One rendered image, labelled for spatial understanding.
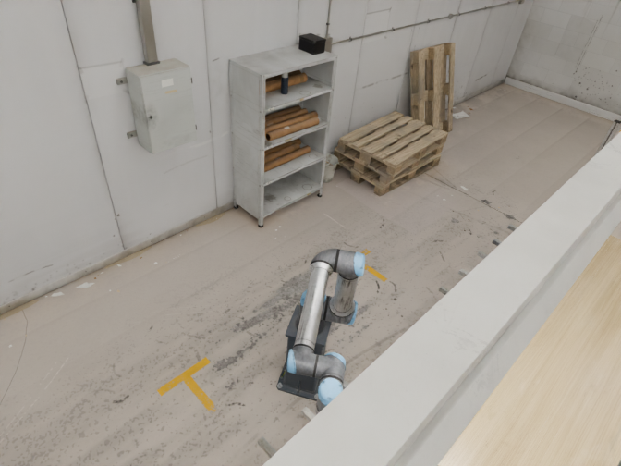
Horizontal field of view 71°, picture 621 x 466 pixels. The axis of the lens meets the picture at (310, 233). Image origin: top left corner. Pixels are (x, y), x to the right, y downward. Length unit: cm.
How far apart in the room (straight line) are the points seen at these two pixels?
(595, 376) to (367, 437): 249
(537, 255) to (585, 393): 212
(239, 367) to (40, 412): 130
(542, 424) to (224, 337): 221
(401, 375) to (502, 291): 19
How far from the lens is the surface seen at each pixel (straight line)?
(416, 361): 48
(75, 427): 339
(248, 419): 319
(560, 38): 914
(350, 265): 212
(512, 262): 64
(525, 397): 257
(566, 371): 279
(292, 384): 326
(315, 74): 453
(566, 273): 81
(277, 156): 452
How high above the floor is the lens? 284
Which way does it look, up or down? 40 degrees down
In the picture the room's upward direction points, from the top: 6 degrees clockwise
